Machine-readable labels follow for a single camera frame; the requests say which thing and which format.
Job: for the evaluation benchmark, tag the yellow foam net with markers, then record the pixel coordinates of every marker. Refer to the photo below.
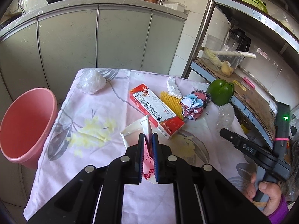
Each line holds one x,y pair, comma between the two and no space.
169,100

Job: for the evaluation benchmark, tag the grey kitchen cabinet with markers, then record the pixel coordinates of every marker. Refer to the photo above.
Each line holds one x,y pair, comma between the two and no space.
70,39

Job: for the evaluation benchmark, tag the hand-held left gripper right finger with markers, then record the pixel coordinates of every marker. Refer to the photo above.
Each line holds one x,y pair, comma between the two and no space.
157,161

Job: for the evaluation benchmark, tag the red medicine box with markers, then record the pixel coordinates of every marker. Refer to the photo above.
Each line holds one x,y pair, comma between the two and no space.
154,107

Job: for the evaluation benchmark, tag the white leek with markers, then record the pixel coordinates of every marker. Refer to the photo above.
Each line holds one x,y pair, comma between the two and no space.
245,55

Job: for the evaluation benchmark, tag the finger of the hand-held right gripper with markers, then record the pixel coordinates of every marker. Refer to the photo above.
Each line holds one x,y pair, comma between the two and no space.
245,145

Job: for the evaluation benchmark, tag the white rectangular container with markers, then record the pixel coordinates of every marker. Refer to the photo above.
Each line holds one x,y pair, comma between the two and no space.
174,5

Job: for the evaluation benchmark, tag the white floral cloth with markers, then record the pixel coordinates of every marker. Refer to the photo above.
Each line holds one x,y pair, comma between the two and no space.
93,144

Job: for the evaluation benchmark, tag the metal shelf rack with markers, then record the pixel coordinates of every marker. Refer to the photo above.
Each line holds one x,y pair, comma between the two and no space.
203,28

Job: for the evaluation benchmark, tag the crumpled colourful paper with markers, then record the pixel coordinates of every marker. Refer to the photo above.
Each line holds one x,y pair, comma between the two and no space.
192,105

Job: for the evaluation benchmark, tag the person's right forearm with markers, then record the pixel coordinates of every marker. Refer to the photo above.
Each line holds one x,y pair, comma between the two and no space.
280,211

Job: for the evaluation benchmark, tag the pink pen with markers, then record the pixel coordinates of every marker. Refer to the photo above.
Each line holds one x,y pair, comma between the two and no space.
248,81

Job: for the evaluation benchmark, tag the clear plastic container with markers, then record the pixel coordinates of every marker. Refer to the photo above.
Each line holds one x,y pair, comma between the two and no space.
212,42

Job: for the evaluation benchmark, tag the flattened white paper cup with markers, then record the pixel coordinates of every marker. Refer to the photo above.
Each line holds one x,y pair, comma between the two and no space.
132,133

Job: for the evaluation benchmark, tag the corn cob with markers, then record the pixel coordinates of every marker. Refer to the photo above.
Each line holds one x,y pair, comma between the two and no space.
213,57

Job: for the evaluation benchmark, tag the green bell pepper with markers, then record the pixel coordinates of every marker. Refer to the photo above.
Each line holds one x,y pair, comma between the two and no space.
220,92

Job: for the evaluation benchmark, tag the pink plastic bucket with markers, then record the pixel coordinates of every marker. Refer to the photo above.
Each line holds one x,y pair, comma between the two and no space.
23,121

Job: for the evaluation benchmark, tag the person's right hand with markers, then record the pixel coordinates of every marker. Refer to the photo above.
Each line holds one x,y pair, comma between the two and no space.
272,198

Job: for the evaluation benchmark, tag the copper pot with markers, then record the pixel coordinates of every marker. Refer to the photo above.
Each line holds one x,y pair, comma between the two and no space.
150,0

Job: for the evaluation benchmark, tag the black blender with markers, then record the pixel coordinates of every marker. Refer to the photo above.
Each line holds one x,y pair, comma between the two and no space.
239,38

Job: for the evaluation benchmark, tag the crumpled white plastic bag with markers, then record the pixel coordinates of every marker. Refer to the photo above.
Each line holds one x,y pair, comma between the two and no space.
91,81

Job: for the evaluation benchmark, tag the steel pot with lid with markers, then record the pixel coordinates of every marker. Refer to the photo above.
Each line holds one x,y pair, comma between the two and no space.
162,0

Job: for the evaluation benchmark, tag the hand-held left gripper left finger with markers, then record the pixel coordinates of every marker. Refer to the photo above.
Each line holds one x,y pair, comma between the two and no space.
140,161

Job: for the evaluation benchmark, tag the white foam piece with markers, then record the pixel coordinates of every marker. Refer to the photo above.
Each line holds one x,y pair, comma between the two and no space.
174,87

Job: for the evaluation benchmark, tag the yellow potato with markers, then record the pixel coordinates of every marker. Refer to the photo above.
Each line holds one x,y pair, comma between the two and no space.
226,68

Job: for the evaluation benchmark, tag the steel wool scrubber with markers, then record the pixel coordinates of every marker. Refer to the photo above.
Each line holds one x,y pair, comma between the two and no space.
208,99

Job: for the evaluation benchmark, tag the clear plastic wrap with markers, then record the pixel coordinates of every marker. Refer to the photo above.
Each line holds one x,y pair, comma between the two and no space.
225,116

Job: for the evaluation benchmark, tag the white tube pink flower print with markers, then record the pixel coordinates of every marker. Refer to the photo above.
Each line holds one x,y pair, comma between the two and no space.
148,130

